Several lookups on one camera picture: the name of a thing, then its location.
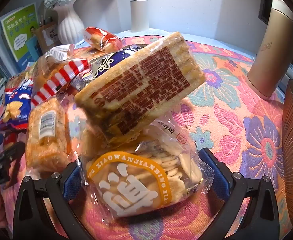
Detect small red snack packet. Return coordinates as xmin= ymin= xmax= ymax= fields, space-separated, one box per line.
xmin=83 ymin=27 xmax=123 ymax=52

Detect rice cracker pack red print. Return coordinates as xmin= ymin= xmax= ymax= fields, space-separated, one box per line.
xmin=74 ymin=31 xmax=207 ymax=143

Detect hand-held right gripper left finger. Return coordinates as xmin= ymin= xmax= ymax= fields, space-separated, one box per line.
xmin=13 ymin=165 xmax=99 ymax=240

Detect rice cracker pack barcode label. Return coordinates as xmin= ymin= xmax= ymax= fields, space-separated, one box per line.
xmin=25 ymin=97 xmax=73 ymax=173

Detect round cracker bag orange label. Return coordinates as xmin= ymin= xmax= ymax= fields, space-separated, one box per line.
xmin=78 ymin=116 xmax=212 ymax=218

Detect white ribbed vase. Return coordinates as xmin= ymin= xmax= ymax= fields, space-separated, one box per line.
xmin=53 ymin=0 xmax=85 ymax=46

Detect white desk lamp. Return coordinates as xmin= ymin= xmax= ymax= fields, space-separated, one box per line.
xmin=130 ymin=0 xmax=150 ymax=32

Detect dark blue snack bag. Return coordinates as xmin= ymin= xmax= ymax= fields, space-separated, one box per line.
xmin=70 ymin=44 xmax=149 ymax=92

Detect floral woven cloth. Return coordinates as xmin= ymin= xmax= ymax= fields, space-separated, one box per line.
xmin=0 ymin=29 xmax=293 ymax=240

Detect brown pen holder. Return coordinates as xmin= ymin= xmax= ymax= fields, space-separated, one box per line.
xmin=35 ymin=21 xmax=59 ymax=53

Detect green cover book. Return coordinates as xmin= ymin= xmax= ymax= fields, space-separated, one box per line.
xmin=0 ymin=3 xmax=41 ymax=62

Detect blue chips packet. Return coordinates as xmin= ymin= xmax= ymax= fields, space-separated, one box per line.
xmin=0 ymin=85 xmax=33 ymax=130

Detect gold thermos bottle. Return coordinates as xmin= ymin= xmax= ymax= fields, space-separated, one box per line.
xmin=246 ymin=0 xmax=293 ymax=100

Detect black monitor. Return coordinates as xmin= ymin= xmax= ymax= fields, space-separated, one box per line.
xmin=258 ymin=0 xmax=274 ymax=29

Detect small blue book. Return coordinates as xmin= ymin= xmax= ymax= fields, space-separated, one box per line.
xmin=27 ymin=36 xmax=43 ymax=63

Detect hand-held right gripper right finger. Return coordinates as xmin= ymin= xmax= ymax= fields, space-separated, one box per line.
xmin=200 ymin=147 xmax=293 ymax=240

